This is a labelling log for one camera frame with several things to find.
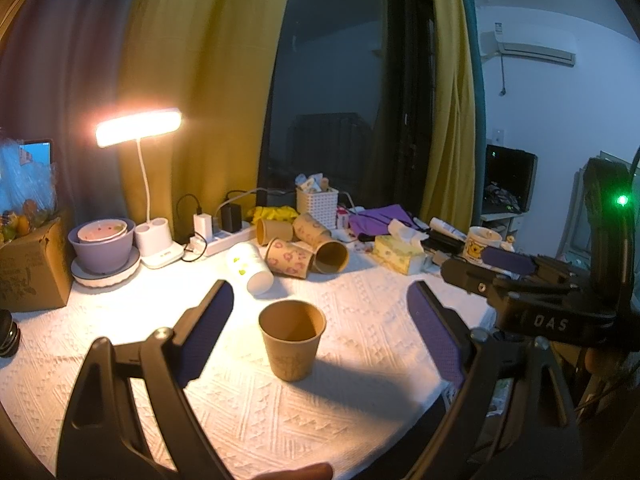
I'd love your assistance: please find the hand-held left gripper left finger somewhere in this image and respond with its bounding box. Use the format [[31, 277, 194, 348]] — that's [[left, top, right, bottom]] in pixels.
[[56, 280, 235, 480]]

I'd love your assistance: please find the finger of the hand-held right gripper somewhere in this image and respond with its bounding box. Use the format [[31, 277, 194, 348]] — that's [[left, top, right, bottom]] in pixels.
[[440, 258, 572, 302], [481, 246, 586, 287]]

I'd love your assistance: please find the white bowl with pink print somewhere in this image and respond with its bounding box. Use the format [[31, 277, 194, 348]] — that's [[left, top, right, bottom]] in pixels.
[[77, 219, 129, 244]]

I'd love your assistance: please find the white tube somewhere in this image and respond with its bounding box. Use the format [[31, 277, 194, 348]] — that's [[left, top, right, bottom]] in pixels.
[[428, 217, 472, 239]]

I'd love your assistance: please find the yellow tissue box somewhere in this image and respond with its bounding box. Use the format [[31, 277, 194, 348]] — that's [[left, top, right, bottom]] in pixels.
[[372, 234, 427, 276]]

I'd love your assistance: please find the teal curtain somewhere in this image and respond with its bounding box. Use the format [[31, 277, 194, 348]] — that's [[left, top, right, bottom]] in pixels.
[[452, 0, 489, 221]]

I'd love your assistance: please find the plain brown paper cup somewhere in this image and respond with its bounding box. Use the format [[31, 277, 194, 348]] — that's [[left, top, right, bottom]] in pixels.
[[258, 300, 327, 382]]

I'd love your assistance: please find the white cup with green dots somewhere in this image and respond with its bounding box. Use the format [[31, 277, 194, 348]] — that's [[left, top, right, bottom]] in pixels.
[[225, 242, 275, 296]]

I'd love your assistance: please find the purple bowl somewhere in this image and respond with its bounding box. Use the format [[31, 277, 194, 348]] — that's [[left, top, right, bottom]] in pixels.
[[68, 218, 137, 276]]

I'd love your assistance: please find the white desk lamp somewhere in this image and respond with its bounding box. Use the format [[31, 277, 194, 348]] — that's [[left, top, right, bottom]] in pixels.
[[95, 107, 186, 270]]

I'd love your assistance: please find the white power strip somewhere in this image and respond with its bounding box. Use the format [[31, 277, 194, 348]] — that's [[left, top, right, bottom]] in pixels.
[[186, 220, 259, 257]]

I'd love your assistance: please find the cardboard box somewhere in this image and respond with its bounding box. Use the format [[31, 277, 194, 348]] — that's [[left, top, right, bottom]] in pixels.
[[0, 216, 75, 314]]

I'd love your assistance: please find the yellow curtain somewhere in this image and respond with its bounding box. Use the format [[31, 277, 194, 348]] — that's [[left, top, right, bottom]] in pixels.
[[116, 0, 297, 242], [424, 0, 477, 222]]

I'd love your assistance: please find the white mug with bear print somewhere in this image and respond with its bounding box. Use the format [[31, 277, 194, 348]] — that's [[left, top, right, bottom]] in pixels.
[[464, 226, 503, 265]]

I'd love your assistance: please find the purple cloth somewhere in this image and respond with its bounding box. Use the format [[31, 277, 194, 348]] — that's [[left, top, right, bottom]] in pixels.
[[348, 204, 427, 242]]

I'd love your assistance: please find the black charger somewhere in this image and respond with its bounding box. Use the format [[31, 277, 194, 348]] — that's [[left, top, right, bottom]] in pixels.
[[221, 203, 243, 234]]

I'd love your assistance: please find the clear plastic bag of fruit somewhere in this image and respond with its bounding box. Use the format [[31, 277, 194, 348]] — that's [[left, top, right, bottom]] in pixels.
[[0, 137, 63, 245]]

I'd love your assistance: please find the tablet with lit screen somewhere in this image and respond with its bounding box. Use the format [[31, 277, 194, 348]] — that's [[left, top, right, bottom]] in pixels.
[[17, 138, 54, 167]]

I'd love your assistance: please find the black camera lens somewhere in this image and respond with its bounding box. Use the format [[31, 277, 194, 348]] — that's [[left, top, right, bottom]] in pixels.
[[0, 309, 22, 359]]

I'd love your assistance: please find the person's left hand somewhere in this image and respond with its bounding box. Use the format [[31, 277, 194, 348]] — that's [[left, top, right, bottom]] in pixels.
[[239, 462, 334, 480]]

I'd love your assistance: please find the white plastic basket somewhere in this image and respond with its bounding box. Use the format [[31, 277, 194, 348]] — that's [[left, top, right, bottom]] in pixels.
[[295, 185, 340, 229]]

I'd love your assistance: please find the white textured tablecloth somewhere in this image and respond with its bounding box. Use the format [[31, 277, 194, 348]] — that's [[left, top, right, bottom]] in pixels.
[[0, 242, 503, 480]]

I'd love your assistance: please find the pink patterned paper cup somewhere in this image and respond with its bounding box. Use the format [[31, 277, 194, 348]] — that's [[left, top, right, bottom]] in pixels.
[[265, 238, 315, 280]]

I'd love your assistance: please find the black monitor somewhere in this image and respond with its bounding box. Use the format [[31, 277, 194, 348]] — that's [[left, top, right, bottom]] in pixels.
[[483, 144, 539, 214]]

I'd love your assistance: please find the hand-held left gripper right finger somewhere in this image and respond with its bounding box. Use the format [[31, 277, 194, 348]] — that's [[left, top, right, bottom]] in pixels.
[[406, 281, 584, 480]]

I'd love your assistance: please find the yellow cloth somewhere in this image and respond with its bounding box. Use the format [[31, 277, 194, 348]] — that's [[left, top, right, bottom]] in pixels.
[[249, 205, 299, 226]]

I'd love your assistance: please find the white air conditioner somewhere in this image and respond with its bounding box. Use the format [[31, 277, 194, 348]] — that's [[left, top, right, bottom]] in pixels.
[[479, 29, 577, 67]]

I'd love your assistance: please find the white round plate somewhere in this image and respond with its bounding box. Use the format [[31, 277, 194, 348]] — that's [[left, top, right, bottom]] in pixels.
[[70, 245, 142, 290]]

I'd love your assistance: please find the dark glass window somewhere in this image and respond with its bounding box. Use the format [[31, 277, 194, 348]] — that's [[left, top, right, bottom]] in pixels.
[[257, 0, 437, 212]]

